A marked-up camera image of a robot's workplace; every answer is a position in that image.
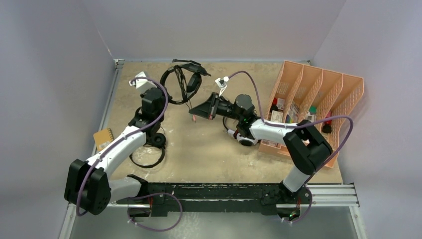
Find peach plastic file organizer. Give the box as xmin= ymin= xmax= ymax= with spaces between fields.
xmin=258 ymin=60 xmax=365 ymax=169

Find green cap object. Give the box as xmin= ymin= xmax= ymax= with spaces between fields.
xmin=309 ymin=106 xmax=317 ymax=115

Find black headband headset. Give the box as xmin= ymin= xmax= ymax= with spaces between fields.
xmin=160 ymin=59 xmax=211 ymax=105

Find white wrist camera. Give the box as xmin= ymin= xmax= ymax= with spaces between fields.
xmin=215 ymin=76 xmax=229 ymax=97
xmin=129 ymin=71 xmax=157 ymax=95

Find black over-ear headphones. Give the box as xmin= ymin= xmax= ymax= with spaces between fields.
xmin=129 ymin=131 xmax=167 ymax=169

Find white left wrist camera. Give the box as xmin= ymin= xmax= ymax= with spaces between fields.
xmin=129 ymin=71 xmax=157 ymax=95

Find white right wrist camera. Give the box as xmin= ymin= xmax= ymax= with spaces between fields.
xmin=215 ymin=76 xmax=229 ymax=97

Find large white staples box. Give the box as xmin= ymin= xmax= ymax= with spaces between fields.
xmin=270 ymin=111 xmax=284 ymax=123

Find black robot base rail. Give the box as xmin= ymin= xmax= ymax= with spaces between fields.
xmin=117 ymin=179 xmax=313 ymax=221

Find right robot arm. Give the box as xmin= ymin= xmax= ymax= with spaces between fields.
xmin=189 ymin=93 xmax=333 ymax=203

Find white and black headphones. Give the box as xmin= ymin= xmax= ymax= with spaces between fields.
xmin=222 ymin=117 xmax=259 ymax=147

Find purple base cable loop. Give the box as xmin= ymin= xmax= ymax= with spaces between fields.
xmin=127 ymin=193 xmax=184 ymax=233

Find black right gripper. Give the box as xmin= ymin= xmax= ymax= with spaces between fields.
xmin=189 ymin=93 xmax=243 ymax=121

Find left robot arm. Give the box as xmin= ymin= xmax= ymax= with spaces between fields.
xmin=64 ymin=87 xmax=169 ymax=216

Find small white box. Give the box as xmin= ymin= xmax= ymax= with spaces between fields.
xmin=276 ymin=98 xmax=285 ymax=111

